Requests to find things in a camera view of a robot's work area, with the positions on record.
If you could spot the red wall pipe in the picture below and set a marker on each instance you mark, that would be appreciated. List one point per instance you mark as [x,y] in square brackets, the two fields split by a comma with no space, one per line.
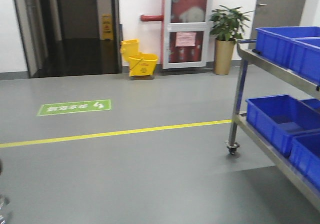
[150,18]

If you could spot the blue bin cart top right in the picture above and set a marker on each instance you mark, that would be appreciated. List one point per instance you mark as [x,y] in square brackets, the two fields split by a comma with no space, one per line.
[305,59]

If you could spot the yellow wet floor sign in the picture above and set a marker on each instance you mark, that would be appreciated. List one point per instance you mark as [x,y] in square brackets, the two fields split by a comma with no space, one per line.
[107,28]

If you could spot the green floor sign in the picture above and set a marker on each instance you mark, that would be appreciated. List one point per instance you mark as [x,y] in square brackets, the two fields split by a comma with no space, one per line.
[74,107]

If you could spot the grey door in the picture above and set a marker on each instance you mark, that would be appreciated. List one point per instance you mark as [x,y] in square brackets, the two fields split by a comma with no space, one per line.
[274,13]

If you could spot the blue bin cart top left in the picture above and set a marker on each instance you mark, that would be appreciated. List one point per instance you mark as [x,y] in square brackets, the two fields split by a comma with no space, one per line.
[274,43]

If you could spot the blue bin cart lower left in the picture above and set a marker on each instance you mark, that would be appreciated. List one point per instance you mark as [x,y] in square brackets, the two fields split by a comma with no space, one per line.
[280,118]

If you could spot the fire hose cabinet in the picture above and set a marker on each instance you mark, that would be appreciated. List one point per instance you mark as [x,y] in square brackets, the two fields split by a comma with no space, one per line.
[185,33]

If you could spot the potted plant gold pot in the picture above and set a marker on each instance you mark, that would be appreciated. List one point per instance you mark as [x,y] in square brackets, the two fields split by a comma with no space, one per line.
[228,27]

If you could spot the blue bin cart lower right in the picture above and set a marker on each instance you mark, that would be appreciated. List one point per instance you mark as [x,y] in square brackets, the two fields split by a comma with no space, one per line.
[305,157]

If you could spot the yellow mop bucket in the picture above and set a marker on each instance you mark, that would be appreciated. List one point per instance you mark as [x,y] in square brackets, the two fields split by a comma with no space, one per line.
[140,64]

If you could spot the blue bin cart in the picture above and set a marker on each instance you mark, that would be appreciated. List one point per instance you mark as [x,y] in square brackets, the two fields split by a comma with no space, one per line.
[274,43]
[305,59]
[280,118]
[305,157]

